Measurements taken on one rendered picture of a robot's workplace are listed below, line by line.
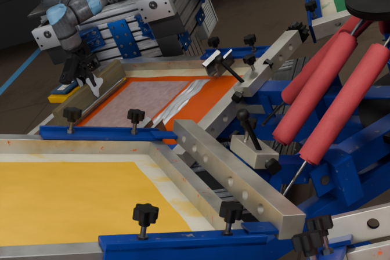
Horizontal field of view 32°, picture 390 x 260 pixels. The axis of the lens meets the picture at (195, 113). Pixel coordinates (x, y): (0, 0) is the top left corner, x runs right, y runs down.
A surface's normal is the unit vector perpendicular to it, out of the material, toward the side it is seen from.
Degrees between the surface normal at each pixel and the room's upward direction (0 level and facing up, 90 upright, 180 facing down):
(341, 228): 58
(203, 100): 0
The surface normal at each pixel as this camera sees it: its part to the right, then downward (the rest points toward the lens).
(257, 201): -0.91, -0.03
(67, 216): 0.15, -0.95
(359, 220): -0.28, -0.01
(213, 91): -0.36, -0.82
